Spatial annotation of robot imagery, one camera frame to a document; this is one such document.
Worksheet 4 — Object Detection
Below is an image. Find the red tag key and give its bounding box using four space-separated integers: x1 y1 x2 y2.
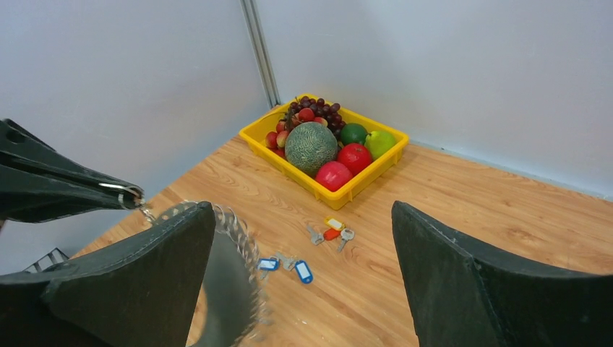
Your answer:
306 225 340 245

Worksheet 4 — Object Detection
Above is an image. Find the yellow plastic fruit tray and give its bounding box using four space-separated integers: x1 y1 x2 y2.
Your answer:
239 102 409 210

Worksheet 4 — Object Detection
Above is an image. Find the small red peaches cluster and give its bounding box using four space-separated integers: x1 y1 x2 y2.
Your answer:
265 108 328 159

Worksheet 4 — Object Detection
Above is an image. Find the dark green lime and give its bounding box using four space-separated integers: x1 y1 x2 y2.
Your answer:
340 123 368 145

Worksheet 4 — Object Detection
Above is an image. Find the pink red apple lower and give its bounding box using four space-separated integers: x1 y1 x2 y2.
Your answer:
315 161 353 192

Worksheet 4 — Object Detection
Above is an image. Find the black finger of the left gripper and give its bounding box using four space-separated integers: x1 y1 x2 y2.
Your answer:
1 163 144 223
1 119 101 184

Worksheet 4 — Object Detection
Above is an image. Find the yellow tag key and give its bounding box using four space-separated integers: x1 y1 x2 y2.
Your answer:
325 217 355 253

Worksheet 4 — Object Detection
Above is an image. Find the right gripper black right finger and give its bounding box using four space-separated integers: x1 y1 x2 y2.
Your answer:
391 201 612 346

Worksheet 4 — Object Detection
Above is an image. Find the left corner aluminium post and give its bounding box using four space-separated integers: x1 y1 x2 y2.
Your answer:
240 0 281 108

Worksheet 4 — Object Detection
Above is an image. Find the red apple upper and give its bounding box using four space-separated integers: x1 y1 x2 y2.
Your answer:
337 143 373 176

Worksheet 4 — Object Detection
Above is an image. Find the dark purple grape bunch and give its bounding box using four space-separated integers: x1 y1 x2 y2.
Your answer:
277 95 346 140

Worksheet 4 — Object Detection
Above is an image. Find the blue tag key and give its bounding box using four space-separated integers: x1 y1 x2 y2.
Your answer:
257 257 280 280
275 252 314 284

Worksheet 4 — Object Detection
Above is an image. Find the light green pear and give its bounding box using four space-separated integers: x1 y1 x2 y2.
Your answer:
364 131 397 160

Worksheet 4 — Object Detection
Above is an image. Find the green netted melon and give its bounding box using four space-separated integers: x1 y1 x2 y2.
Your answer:
285 121 338 176

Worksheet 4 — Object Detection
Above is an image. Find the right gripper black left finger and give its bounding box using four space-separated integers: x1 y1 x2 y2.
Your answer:
1 202 216 346

